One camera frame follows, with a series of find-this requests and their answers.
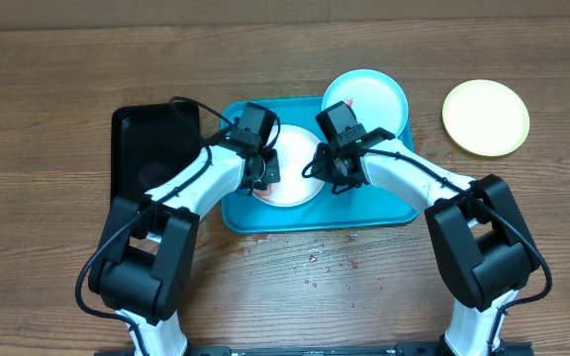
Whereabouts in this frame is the white plate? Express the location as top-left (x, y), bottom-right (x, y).
top-left (253, 125), bottom-right (325, 208)

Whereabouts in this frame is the light blue rimmed plate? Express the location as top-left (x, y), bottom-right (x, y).
top-left (322, 69), bottom-right (409, 136)

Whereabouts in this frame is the yellow-green rimmed plate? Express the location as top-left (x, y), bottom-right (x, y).
top-left (441, 79), bottom-right (530, 157)

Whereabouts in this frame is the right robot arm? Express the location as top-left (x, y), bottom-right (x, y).
top-left (303, 102), bottom-right (547, 355)

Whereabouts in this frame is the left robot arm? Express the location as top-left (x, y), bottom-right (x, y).
top-left (74, 102), bottom-right (281, 355)

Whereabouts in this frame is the teal plastic serving tray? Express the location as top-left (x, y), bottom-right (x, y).
top-left (222, 96), bottom-right (418, 233)

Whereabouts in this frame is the black plastic tray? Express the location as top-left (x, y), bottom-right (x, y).
top-left (110, 102), bottom-right (201, 200)

